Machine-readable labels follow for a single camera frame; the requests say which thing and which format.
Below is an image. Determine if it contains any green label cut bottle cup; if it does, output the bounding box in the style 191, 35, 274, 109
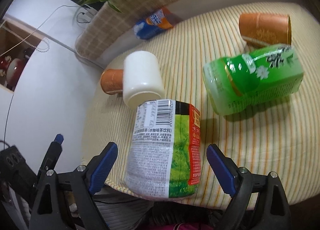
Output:
125, 99, 201, 199

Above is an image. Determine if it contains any orange patterned paper cup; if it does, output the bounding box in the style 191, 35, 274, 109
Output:
100, 69, 123, 95

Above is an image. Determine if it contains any green tea bottle cup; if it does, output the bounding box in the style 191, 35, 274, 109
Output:
203, 44, 304, 116

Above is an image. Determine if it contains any white plastic cup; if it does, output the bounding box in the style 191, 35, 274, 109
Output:
123, 51, 165, 110

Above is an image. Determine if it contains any white cabinet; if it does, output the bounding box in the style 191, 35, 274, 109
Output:
3, 0, 102, 172

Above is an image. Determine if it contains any red white ornament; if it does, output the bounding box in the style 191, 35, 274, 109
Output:
1, 55, 25, 87

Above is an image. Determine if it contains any blue orange snack packet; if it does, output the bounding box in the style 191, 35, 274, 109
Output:
133, 7, 182, 40

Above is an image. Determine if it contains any white bead string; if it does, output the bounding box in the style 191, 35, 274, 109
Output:
0, 23, 51, 52

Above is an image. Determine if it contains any white power adapter with cable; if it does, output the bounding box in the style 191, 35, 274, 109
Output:
73, 4, 98, 24

